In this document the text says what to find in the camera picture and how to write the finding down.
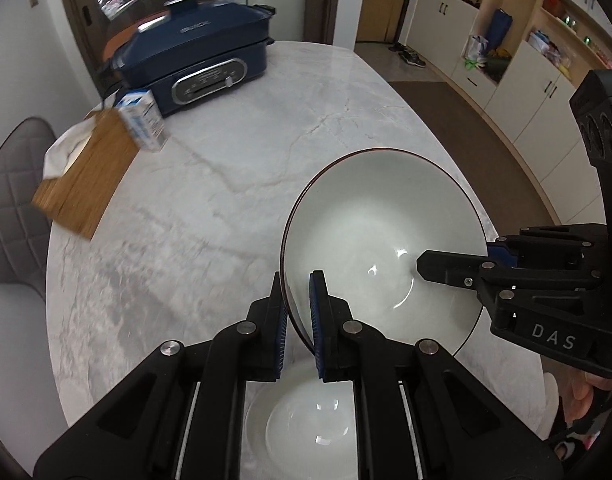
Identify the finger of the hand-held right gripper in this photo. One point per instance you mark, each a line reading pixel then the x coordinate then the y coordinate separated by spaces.
pixel 451 267
pixel 503 252

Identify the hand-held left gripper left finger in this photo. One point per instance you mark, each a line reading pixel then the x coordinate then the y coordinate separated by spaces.
pixel 281 340

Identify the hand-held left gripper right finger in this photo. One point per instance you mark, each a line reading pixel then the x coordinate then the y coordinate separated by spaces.
pixel 316 330

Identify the plain white bowl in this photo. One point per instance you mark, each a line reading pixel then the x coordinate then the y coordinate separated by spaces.
pixel 306 425

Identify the white dark-rimmed bowl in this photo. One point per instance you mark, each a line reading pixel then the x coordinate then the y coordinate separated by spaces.
pixel 381 210

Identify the person's right hand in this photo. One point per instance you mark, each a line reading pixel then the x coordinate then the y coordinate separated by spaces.
pixel 573 400

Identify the slipper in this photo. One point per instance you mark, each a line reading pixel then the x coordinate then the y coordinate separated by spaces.
pixel 573 452

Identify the brown floor rug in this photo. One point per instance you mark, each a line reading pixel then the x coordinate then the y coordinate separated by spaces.
pixel 466 125

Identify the white storage cabinets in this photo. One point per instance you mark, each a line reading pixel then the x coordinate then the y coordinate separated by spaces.
pixel 531 75

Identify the white plastic bag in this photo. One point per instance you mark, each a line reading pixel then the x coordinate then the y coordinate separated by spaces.
pixel 475 50

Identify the pair of dark shoes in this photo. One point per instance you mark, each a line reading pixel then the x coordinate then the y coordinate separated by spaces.
pixel 410 55

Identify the blue bag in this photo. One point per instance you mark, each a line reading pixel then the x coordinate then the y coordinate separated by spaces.
pixel 500 30

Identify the wooden cutting board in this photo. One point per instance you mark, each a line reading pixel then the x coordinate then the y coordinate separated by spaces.
pixel 85 185

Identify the blue and white carton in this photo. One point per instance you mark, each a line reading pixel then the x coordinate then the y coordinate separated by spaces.
pixel 143 120

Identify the white cloth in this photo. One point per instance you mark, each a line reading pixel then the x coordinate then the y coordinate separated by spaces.
pixel 65 152

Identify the grey quilted chair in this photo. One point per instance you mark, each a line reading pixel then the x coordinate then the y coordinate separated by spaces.
pixel 13 210

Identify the navy electric cooker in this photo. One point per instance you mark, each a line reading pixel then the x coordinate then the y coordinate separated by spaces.
pixel 195 55

